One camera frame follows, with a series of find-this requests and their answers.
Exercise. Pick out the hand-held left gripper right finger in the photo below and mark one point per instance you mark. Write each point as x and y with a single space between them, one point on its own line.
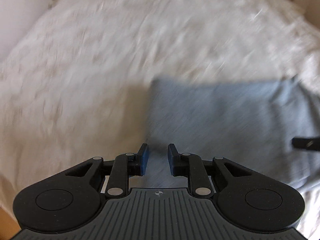
171 160

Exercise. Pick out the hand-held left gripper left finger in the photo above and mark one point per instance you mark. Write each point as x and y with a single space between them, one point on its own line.
143 160

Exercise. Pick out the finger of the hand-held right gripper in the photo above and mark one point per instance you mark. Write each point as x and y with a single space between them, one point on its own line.
306 143

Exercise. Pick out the grey pants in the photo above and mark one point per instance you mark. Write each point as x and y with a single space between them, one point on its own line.
225 117

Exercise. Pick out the white floral bedspread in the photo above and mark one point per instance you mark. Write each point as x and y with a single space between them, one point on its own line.
100 80

